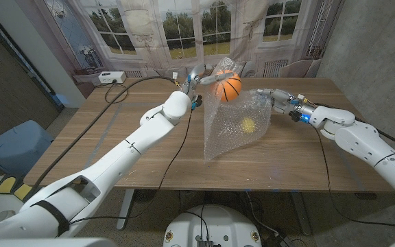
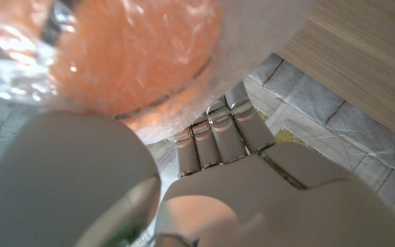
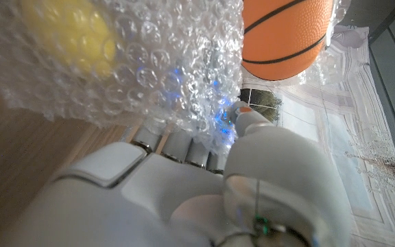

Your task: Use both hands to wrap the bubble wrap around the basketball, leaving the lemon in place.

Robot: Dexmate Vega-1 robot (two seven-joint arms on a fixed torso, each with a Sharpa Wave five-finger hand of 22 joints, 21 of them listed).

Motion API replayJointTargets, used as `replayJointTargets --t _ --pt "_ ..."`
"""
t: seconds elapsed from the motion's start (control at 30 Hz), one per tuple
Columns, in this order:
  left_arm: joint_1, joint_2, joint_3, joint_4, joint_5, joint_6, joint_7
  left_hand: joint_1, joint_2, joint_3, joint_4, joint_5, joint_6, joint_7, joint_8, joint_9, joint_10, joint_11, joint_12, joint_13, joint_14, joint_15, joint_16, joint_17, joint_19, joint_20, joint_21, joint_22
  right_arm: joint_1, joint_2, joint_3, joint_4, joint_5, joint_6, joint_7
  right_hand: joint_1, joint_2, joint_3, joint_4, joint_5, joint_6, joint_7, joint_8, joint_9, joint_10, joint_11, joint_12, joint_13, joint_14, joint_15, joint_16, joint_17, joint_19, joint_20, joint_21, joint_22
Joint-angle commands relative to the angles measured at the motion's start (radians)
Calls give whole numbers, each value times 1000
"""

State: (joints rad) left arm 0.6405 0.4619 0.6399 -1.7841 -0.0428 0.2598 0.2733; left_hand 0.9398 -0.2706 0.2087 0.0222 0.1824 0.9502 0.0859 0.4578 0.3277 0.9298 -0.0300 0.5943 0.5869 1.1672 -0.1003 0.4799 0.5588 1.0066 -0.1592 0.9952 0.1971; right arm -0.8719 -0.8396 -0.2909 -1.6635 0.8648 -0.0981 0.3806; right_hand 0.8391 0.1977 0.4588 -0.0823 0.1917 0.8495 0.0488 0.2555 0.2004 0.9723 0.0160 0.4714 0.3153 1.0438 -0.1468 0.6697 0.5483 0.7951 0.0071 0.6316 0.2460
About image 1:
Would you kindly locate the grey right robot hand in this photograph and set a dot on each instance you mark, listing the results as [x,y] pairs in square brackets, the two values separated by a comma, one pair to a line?
[286,103]

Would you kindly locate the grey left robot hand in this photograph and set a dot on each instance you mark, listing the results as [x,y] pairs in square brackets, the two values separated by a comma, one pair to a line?
[194,77]

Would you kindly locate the small orange basketball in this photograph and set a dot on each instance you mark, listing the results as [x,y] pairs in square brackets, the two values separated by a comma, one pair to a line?
[231,90]

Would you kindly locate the clear bubble wrap sheet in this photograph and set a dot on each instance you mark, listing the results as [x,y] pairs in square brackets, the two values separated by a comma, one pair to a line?
[231,137]

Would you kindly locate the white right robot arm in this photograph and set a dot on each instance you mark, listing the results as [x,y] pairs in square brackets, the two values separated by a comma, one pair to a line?
[372,144]

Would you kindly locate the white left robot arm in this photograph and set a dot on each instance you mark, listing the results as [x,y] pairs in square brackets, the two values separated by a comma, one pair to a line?
[115,161]

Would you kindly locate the yellow lemon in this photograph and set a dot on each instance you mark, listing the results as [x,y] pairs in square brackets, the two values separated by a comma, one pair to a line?
[248,125]

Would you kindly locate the printed window scene backdrop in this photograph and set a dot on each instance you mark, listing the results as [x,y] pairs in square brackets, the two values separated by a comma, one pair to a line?
[149,34]

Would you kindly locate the white power strip box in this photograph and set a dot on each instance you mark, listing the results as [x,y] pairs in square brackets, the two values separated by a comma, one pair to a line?
[111,77]

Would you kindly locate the grey metal table leg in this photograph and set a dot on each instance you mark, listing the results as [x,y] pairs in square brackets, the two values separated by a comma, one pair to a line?
[301,212]
[125,209]

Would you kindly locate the black round floor object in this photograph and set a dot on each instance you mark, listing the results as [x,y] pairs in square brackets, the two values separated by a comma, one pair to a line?
[146,195]

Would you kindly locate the black power adapter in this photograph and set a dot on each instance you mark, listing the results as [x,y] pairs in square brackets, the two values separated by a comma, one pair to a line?
[279,241]

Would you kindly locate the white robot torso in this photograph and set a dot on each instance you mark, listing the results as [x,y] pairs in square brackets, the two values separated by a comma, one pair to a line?
[213,226]

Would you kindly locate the blue plastic chair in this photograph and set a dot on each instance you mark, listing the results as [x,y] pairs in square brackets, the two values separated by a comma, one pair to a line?
[15,147]

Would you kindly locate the grey sneaker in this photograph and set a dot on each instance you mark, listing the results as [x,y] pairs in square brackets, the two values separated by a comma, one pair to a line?
[2,216]

